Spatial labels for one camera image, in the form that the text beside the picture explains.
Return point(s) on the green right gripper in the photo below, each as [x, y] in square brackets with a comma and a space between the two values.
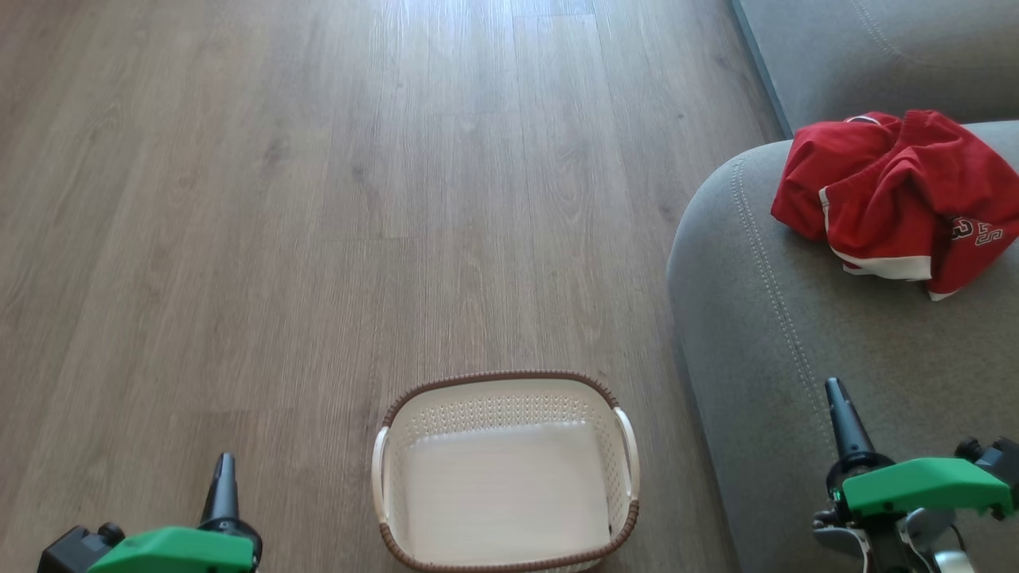
[923, 485]

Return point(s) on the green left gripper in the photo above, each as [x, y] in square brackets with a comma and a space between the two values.
[183, 553]

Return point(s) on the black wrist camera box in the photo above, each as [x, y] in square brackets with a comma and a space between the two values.
[999, 465]
[76, 553]

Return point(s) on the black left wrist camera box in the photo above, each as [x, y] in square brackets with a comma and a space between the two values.
[76, 553]

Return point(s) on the white basket with brown rim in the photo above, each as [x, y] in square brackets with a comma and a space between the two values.
[501, 493]

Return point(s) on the grey sofa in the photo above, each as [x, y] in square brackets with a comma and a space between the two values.
[796, 358]

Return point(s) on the red white striped sports garment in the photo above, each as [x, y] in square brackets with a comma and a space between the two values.
[899, 215]

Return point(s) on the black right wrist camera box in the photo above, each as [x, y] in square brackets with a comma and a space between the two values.
[999, 465]

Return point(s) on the grey flat sofa section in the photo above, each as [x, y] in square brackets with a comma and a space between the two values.
[876, 56]

